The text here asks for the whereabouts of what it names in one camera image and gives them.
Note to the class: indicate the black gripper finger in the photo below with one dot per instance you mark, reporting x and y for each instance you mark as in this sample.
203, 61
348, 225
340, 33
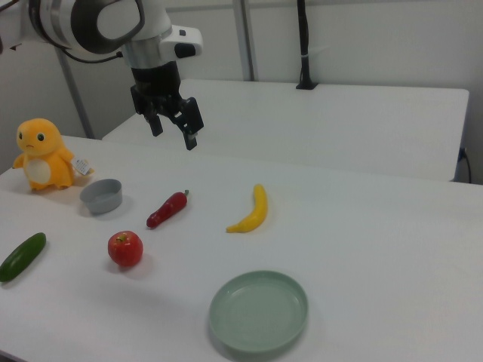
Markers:
190, 117
155, 126

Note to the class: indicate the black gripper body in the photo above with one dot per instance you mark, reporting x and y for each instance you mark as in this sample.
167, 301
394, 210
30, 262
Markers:
156, 84

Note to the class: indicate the red apple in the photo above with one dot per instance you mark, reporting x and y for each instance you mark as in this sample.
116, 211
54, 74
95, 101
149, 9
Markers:
126, 250

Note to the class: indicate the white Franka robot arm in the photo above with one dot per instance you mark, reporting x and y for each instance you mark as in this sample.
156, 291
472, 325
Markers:
113, 22

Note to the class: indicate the small grey bowl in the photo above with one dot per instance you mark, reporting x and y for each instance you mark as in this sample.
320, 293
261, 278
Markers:
102, 198

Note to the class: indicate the white paper plush tag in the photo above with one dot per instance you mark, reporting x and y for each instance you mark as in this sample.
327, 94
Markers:
83, 166

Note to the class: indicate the red chili pepper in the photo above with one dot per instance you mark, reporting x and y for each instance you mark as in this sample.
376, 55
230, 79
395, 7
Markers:
168, 209

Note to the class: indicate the yellow banana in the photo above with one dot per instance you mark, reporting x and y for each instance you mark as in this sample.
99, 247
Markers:
258, 211

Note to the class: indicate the orange plush toy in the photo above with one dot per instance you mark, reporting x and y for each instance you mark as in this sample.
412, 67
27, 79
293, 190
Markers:
41, 151

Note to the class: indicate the black pole with base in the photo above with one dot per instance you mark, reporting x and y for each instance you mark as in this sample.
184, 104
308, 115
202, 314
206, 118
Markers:
303, 37

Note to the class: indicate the green cucumber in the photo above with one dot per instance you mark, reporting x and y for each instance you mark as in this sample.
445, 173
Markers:
22, 256

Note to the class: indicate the pale green plate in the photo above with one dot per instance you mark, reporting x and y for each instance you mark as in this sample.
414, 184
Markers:
258, 313

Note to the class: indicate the grey partition post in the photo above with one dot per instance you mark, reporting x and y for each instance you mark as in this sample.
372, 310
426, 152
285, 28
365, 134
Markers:
77, 102
247, 37

